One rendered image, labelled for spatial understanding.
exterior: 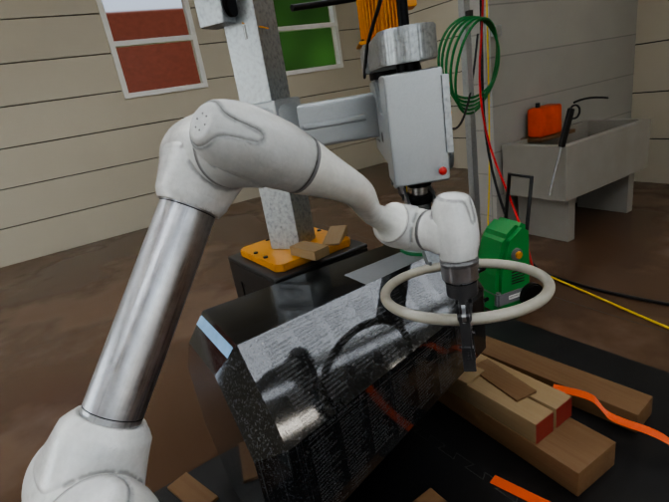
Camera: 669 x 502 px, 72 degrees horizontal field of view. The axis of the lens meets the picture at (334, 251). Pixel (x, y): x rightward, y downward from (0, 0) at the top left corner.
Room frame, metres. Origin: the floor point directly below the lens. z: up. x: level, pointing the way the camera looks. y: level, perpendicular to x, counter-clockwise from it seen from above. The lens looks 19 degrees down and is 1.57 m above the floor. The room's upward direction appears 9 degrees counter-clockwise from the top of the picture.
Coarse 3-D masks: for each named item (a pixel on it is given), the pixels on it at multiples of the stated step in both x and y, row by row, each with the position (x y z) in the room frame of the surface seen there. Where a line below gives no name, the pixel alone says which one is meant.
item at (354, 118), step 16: (352, 96) 2.48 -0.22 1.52; (368, 96) 2.43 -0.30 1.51; (272, 112) 2.33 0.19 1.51; (288, 112) 2.36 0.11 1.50; (304, 112) 2.41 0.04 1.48; (320, 112) 2.42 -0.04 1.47; (336, 112) 2.42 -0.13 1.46; (352, 112) 2.42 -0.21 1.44; (368, 112) 2.43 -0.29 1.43; (304, 128) 2.40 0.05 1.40; (320, 128) 2.42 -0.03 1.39; (336, 128) 2.42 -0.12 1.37; (352, 128) 2.42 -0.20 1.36; (368, 128) 2.43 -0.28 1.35
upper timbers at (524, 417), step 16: (464, 384) 1.74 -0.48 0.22; (480, 384) 1.71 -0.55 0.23; (528, 384) 1.66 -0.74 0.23; (544, 384) 1.64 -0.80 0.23; (480, 400) 1.66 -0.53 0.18; (496, 400) 1.59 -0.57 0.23; (512, 400) 1.57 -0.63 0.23; (528, 400) 1.56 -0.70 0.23; (544, 400) 1.54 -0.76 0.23; (560, 400) 1.53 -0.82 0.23; (496, 416) 1.59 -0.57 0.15; (512, 416) 1.51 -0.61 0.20; (528, 416) 1.47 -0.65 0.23; (544, 416) 1.45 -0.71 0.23; (560, 416) 1.50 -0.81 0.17; (528, 432) 1.45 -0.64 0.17; (544, 432) 1.45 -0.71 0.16
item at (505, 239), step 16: (528, 176) 2.79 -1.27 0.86; (528, 208) 2.76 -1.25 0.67; (496, 224) 2.86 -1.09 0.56; (512, 224) 2.76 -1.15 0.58; (528, 224) 2.75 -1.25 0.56; (496, 240) 2.76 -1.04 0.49; (512, 240) 2.69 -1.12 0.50; (528, 240) 2.73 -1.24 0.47; (480, 256) 2.86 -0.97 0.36; (496, 256) 2.72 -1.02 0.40; (512, 256) 2.68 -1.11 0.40; (528, 256) 2.73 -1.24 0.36; (496, 272) 2.69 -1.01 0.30; (512, 272) 2.69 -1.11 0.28; (496, 288) 2.69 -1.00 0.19; (512, 288) 2.69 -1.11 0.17; (528, 288) 2.69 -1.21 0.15; (496, 304) 2.66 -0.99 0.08; (512, 304) 2.69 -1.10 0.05
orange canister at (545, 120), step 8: (536, 104) 4.20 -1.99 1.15; (552, 104) 4.30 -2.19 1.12; (528, 112) 4.24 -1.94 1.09; (536, 112) 4.17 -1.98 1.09; (544, 112) 4.13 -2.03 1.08; (552, 112) 4.18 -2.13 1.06; (560, 112) 4.25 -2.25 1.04; (528, 120) 4.25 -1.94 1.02; (536, 120) 4.17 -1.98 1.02; (544, 120) 4.13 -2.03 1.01; (552, 120) 4.18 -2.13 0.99; (560, 120) 4.25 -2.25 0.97; (528, 128) 4.25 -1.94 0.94; (536, 128) 4.17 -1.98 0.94; (544, 128) 4.13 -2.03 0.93; (552, 128) 4.18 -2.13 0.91; (560, 128) 4.25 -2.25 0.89; (528, 136) 4.29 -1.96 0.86; (536, 136) 4.18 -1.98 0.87; (544, 136) 4.15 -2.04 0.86; (552, 136) 4.13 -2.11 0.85
